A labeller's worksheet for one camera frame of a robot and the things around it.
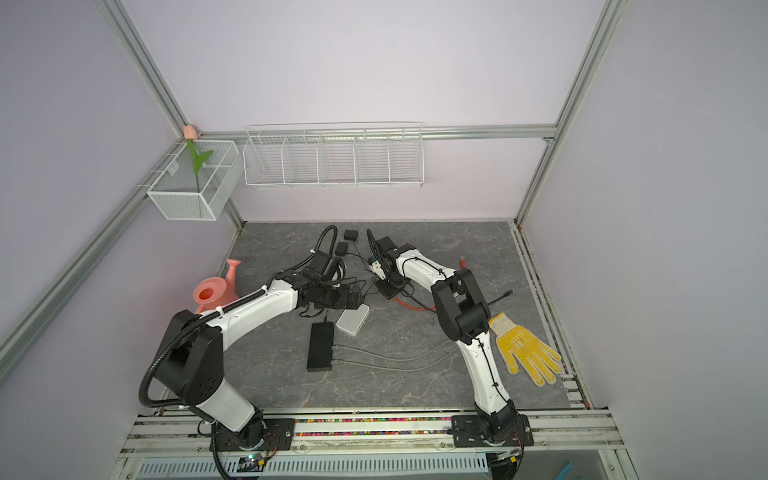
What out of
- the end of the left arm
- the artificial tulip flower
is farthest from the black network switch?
the artificial tulip flower

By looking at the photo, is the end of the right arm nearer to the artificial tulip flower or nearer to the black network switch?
the black network switch

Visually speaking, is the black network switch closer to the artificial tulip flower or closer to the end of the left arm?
the end of the left arm

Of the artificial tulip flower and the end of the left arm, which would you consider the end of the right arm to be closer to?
the end of the left arm

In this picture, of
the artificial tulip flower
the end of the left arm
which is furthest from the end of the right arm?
the artificial tulip flower

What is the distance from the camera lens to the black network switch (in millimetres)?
847
